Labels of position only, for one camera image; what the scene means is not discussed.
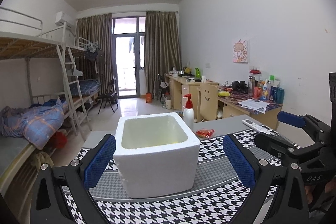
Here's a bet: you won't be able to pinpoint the wooden smiley chair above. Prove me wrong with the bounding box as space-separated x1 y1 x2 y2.
197 82 219 122

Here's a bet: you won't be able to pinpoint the left brown curtain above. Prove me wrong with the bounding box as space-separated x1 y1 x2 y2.
76 14 113 88

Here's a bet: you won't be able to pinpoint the white pump lotion bottle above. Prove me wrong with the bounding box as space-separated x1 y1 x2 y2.
183 93 194 131

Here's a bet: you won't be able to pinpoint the metal bunk bed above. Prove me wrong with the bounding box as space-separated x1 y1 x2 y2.
0 7 103 188

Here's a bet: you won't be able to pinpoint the white styrofoam box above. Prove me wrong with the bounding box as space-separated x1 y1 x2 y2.
113 113 201 198

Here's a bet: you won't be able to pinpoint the right brown curtain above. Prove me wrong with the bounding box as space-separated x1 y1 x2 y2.
144 11 182 94

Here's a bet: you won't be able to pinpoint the white bunk ladder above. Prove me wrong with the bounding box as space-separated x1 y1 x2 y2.
56 43 92 141

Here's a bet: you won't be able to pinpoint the glass balcony door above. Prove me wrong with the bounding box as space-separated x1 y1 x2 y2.
112 16 146 98

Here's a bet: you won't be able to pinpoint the brown curtain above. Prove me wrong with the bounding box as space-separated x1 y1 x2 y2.
76 14 113 88
144 11 182 94

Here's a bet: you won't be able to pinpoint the black headphones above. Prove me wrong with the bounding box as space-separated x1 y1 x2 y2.
231 81 248 93

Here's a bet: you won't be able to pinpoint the blue box on desk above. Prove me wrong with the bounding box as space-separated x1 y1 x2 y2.
269 87 285 104

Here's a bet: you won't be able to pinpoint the white remote control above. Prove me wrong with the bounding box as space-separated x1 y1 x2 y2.
242 119 278 136

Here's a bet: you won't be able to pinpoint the green pitcher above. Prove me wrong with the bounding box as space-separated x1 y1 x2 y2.
195 68 201 78

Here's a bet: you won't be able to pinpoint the yellow banana toy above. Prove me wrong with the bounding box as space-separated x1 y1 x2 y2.
218 91 230 97

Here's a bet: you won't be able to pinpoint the black folding chair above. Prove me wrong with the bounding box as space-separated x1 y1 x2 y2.
97 77 118 114

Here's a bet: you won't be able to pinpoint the red snack packet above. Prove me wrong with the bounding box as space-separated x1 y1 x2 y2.
195 128 215 139

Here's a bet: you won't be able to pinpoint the anime wall picture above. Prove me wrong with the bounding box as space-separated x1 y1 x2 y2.
232 39 249 64

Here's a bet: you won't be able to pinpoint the long wooden desk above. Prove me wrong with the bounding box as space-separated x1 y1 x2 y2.
164 74 282 130

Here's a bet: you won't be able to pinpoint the wall air conditioner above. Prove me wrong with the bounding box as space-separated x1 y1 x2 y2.
55 11 75 28

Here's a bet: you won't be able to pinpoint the blue plaid quilt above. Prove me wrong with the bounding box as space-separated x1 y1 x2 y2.
1 99 68 150

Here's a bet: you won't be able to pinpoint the printed paper sheets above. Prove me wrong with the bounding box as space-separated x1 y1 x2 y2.
238 98 269 114

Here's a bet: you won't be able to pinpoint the right hand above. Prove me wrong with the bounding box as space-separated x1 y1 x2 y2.
305 180 335 204

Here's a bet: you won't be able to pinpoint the orange bag on floor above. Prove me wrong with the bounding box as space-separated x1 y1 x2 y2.
145 93 153 103

